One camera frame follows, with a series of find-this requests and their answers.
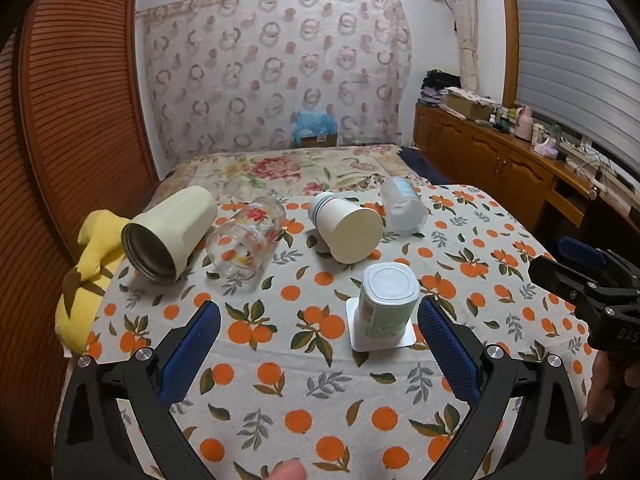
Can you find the person's left hand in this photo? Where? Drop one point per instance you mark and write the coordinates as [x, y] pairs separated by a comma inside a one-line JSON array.
[[287, 471]]

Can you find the small cardboard box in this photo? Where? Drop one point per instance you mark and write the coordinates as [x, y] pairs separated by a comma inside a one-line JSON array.
[[320, 140]]

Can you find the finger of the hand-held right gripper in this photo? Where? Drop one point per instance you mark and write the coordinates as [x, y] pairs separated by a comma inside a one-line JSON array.
[[555, 275], [582, 250]]

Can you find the pink pouch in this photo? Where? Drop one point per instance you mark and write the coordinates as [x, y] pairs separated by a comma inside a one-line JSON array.
[[546, 150]]

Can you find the orange fruit print tablecloth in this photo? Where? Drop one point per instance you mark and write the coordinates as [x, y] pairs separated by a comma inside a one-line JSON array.
[[300, 360]]

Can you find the cream insulated cup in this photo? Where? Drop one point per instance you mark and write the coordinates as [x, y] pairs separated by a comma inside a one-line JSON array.
[[165, 230]]

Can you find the grey window blind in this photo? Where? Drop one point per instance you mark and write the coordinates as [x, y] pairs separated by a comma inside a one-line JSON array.
[[575, 50]]

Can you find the yellow plush toy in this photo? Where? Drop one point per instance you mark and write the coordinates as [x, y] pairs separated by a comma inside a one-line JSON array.
[[90, 270]]

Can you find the flat cardboard box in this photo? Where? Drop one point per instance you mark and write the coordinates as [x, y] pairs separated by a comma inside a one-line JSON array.
[[467, 105]]

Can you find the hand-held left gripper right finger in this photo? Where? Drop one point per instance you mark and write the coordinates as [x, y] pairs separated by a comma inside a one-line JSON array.
[[447, 355]]

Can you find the wooden louvre door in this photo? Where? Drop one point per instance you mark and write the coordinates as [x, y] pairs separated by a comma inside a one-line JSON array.
[[75, 110]]

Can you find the translucent plastic cup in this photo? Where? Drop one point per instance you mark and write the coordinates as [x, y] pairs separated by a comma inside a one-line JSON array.
[[405, 207]]

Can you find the dark blue bedsheet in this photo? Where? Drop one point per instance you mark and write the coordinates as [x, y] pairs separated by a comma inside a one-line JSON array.
[[422, 165]]

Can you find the blue plastic bag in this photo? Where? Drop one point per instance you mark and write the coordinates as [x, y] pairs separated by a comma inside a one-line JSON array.
[[312, 122]]

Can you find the wooden cabinet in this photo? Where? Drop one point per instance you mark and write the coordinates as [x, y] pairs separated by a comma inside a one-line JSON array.
[[480, 155]]

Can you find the stack of folded clothes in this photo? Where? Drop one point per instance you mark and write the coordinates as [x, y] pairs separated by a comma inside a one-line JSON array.
[[440, 87]]

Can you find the white striped paper cup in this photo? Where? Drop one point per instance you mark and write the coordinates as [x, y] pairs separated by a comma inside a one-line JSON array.
[[345, 230]]

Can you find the green white plastic cup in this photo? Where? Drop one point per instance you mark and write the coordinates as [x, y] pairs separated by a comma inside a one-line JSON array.
[[387, 305]]

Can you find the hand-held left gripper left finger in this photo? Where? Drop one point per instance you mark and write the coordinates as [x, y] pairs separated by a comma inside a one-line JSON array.
[[192, 345]]

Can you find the floral blanket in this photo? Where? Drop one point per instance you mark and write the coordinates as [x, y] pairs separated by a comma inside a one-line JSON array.
[[280, 170]]

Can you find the printed glass cup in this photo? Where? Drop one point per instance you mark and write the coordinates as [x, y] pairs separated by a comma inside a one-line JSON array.
[[245, 240]]

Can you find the person's right hand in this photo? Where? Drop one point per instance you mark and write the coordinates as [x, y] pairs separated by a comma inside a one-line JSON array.
[[602, 385]]

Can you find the white curtain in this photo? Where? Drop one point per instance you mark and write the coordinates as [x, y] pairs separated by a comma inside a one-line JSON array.
[[465, 25]]

